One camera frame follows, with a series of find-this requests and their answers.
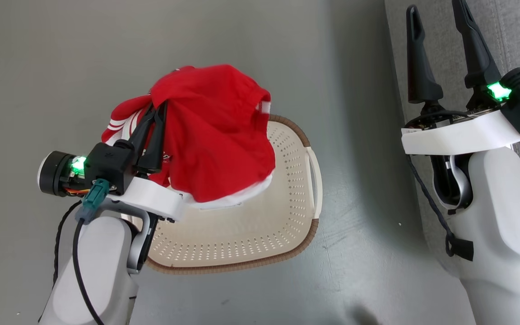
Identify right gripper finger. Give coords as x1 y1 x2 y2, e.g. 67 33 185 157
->
451 0 502 89
406 5 444 105

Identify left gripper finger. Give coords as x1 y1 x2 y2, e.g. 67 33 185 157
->
137 101 169 174
115 105 158 152

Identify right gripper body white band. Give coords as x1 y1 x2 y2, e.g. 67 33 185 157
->
400 97 520 157

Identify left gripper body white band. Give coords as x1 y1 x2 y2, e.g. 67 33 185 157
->
37 151 186 222

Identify red shirt with white stripes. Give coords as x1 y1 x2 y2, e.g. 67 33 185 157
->
101 64 276 211

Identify cream perforated laundry basket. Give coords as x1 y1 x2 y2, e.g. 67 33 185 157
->
120 114 323 275

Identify left black cable teal plug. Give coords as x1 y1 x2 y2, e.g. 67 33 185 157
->
72 178 110 325

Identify right arm braided black cable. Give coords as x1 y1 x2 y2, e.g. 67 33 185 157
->
406 155 474 262

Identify arm braided black cable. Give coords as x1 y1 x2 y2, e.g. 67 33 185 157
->
52 200 83 286
406 155 474 262

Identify left arm braided black cable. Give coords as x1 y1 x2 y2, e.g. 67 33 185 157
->
52 200 83 286

